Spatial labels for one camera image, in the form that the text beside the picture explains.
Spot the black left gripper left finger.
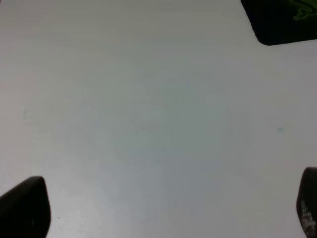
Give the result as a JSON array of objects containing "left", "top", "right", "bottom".
[{"left": 0, "top": 176, "right": 51, "bottom": 238}]

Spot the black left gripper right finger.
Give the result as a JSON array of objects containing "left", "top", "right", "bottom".
[{"left": 296, "top": 167, "right": 317, "bottom": 238}]

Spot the black green Razer mouse pad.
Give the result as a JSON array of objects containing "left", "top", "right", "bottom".
[{"left": 241, "top": 0, "right": 317, "bottom": 46}]

